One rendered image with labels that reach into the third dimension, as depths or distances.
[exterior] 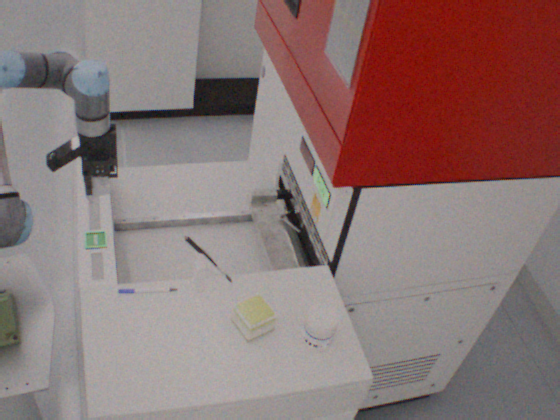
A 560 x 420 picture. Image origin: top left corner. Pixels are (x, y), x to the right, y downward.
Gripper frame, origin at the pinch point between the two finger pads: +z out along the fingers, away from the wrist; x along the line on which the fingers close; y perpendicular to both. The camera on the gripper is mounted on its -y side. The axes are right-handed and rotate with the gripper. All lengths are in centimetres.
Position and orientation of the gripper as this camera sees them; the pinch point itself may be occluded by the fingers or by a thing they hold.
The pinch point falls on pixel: (88, 198)
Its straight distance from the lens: 144.5
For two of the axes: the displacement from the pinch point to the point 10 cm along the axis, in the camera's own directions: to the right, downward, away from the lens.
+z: -1.5, 7.3, 6.7
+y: 9.6, -0.7, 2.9
